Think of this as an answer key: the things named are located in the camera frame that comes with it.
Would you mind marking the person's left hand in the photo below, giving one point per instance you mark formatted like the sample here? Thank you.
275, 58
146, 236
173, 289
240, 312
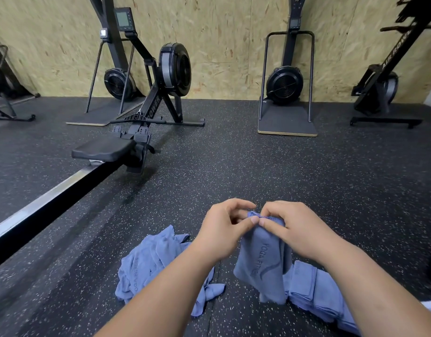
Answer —
219, 231

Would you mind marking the blue towel with wave print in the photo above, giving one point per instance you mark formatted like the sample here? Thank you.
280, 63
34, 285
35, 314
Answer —
261, 259

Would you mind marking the person's left forearm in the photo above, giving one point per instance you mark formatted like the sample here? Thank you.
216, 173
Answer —
156, 302

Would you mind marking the black rowing machine with rail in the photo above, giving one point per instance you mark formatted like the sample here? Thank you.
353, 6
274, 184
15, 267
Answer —
75, 186

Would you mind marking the blue towel pile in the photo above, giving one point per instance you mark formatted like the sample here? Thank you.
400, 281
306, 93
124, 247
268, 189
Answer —
149, 263

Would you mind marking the black ski trainer grey platform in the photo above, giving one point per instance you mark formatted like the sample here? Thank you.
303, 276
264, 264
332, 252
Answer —
116, 84

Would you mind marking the black ski trainer wooden-edged platform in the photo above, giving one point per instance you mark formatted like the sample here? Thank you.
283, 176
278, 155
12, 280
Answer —
286, 86

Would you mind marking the black upright exercise machine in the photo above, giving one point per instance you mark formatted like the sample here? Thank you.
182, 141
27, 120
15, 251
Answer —
376, 91

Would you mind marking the person's right hand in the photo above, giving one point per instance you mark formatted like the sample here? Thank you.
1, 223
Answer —
303, 231

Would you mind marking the person's right forearm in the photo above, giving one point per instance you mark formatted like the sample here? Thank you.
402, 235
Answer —
384, 298

